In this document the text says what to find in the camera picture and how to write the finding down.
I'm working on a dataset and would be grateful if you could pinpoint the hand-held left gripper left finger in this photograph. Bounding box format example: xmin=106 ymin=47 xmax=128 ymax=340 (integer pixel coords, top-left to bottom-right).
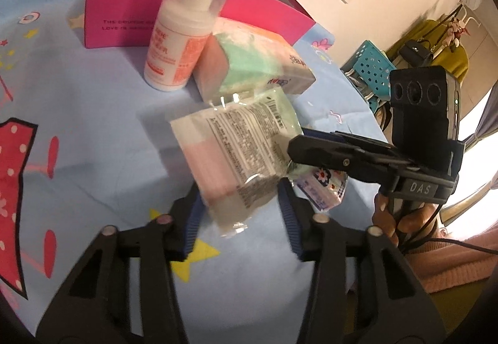
xmin=36 ymin=182 xmax=205 ymax=344

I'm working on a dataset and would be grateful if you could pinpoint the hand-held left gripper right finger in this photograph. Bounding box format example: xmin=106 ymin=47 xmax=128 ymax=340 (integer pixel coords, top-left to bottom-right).
xmin=277 ymin=177 xmax=446 ymax=344

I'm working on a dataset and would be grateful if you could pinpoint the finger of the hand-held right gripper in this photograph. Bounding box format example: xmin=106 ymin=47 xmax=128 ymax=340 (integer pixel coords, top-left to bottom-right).
xmin=303 ymin=128 xmax=394 ymax=158
xmin=287 ymin=134 xmax=394 ymax=184

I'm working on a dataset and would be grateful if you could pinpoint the small floral tissue packet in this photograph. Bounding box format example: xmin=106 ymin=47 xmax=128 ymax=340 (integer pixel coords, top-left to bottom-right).
xmin=294 ymin=167 xmax=348 ymax=212

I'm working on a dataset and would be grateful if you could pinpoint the clear pack of cotton pads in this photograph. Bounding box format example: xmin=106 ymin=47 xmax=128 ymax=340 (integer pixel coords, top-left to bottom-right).
xmin=170 ymin=89 xmax=304 ymax=238

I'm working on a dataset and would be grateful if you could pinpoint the grey curtain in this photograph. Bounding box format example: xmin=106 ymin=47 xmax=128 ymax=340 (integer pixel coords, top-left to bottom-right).
xmin=472 ymin=77 xmax=498 ymax=143

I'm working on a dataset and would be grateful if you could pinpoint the black handbag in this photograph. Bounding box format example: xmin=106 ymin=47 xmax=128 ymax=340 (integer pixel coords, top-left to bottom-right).
xmin=399 ymin=40 xmax=434 ymax=66

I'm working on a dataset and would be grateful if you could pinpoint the teal plastic stool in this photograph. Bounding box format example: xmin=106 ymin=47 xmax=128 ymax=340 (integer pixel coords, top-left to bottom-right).
xmin=340 ymin=40 xmax=401 ymax=111

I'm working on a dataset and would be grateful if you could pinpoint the yellow coat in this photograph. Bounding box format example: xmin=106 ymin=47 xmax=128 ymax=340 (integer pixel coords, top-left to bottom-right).
xmin=385 ymin=19 xmax=470 ymax=90

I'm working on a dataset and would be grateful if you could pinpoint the small plush ornament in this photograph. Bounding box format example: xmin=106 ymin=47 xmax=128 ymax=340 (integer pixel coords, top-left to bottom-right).
xmin=445 ymin=16 xmax=470 ymax=47

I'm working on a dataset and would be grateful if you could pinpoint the pastel tissue pack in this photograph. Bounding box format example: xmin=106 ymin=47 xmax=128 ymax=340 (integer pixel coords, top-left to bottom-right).
xmin=194 ymin=16 xmax=317 ymax=103

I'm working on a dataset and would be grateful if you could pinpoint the white pump bottle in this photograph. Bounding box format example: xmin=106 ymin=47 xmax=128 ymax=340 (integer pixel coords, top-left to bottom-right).
xmin=143 ymin=0 xmax=239 ymax=92

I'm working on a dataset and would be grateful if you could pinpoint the black cable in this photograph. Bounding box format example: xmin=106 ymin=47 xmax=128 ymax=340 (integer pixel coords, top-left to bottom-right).
xmin=402 ymin=237 xmax=498 ymax=254

